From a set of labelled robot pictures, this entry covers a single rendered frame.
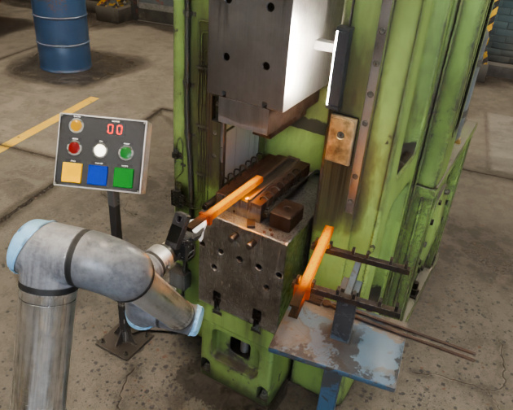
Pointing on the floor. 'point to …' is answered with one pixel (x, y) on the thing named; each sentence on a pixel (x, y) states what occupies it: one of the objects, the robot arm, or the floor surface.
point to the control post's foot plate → (116, 342)
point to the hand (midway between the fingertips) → (201, 220)
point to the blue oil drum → (62, 35)
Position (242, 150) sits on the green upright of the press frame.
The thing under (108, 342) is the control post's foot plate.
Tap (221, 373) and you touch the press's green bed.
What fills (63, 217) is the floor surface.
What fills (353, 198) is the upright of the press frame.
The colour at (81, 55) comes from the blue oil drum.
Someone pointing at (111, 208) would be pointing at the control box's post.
